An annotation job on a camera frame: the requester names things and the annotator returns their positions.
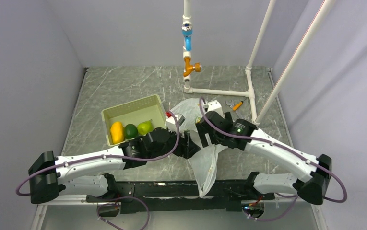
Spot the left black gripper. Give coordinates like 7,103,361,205
148,125,201,160

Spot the light green fake fruit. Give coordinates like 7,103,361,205
137,120,154,136

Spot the white plastic bag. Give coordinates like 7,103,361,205
172,98,227,198

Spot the yellow fake fruit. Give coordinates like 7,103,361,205
110,121,125,144

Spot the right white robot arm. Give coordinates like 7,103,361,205
196,111,331,205

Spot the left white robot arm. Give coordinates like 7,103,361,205
28,128,201,204

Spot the silver orange wrench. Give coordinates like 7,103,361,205
226,99,244,119

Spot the pale green plastic basket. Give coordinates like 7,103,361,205
101,94,166,147

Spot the orange pipe valve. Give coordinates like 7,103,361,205
183,56,202,77

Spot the blue pipe valve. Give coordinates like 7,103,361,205
181,21,193,51

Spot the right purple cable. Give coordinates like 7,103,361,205
199,96,348,204

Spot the purple cable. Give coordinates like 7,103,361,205
15,111,181,197
199,96,348,204

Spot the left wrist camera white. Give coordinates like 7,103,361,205
166,111,186,132

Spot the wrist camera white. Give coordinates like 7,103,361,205
202,100,225,118
166,111,186,132

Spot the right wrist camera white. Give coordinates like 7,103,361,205
202,100,225,118

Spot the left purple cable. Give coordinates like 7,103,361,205
15,111,181,197

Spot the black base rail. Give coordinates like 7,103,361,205
86,179,267,214

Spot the aluminium frame rail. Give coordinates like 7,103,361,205
41,195,89,206

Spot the white pvc pipe frame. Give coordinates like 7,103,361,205
183,0,337,125

